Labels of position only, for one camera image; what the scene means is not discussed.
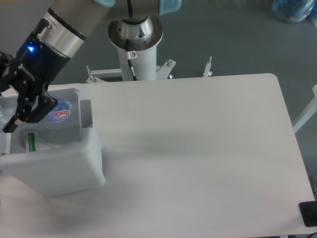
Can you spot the black device at table edge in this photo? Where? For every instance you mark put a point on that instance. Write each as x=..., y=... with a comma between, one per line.
x=308, y=211

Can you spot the metal levelling foot bolt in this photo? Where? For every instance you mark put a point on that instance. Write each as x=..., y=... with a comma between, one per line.
x=207, y=71

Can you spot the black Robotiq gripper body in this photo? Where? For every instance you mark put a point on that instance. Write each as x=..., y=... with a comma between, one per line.
x=36, y=63

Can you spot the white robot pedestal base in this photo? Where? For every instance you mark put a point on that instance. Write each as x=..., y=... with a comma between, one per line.
x=136, y=41

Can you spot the blue plastic bag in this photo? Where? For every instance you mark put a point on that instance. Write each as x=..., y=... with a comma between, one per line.
x=292, y=11

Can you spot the clear plastic water bottle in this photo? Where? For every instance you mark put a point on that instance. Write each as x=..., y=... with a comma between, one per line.
x=59, y=113

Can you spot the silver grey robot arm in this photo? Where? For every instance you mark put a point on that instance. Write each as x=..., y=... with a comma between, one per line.
x=68, y=23

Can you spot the white plastic trash can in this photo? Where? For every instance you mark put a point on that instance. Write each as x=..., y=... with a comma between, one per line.
x=71, y=168

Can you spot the white frame leg right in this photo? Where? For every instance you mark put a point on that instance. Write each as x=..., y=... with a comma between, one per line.
x=306, y=113

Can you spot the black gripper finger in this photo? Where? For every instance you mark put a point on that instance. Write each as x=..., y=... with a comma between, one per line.
x=30, y=111
x=5, y=75

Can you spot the clear plastic bag green label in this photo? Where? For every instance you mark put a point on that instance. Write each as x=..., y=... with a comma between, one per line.
x=34, y=137

